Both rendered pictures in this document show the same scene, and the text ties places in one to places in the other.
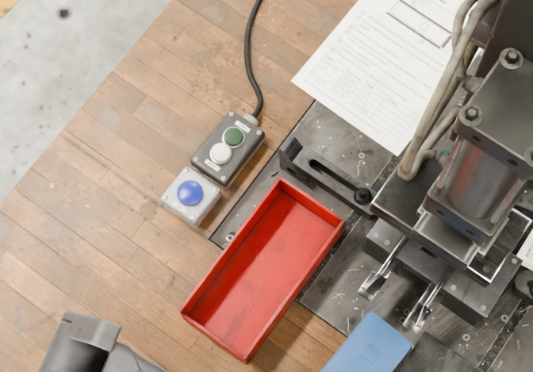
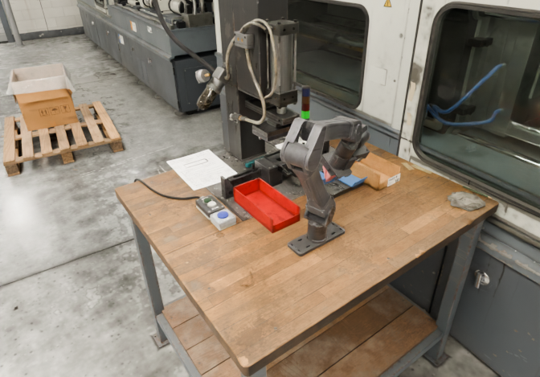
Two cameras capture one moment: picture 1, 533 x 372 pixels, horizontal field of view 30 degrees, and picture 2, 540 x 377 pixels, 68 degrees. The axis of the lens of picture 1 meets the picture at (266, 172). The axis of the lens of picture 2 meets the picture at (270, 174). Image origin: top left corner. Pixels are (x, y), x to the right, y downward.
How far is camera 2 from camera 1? 1.33 m
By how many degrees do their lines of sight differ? 57
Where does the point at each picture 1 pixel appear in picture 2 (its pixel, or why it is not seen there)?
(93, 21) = not seen: outside the picture
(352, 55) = (195, 177)
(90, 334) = (299, 123)
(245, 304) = (276, 215)
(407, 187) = (266, 127)
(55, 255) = (222, 267)
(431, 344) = not seen: hidden behind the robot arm
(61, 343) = (295, 146)
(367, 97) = (213, 177)
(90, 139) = (174, 246)
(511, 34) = (262, 14)
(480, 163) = (286, 47)
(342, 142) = not seen: hidden behind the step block
